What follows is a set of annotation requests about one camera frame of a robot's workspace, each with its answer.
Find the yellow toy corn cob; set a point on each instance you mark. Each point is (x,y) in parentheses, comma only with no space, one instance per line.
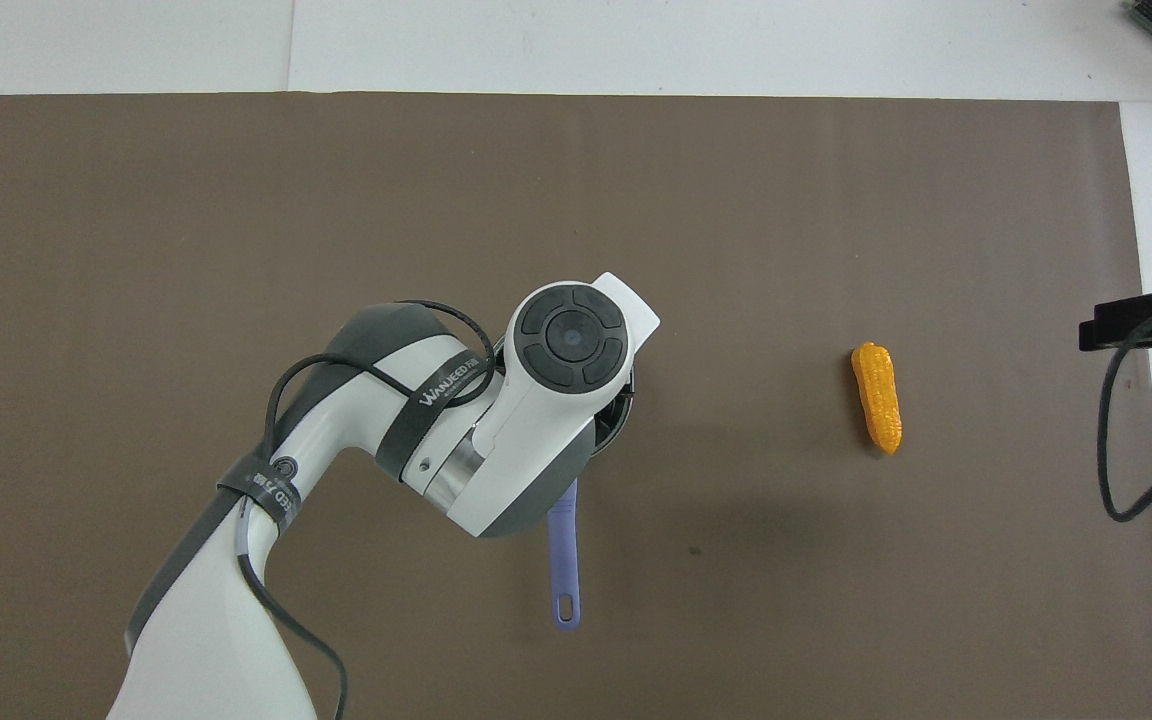
(879,395)

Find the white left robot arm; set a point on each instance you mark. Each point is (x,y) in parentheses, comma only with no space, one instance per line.
(236,640)

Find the brown table mat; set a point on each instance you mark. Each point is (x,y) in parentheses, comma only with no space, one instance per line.
(836,600)

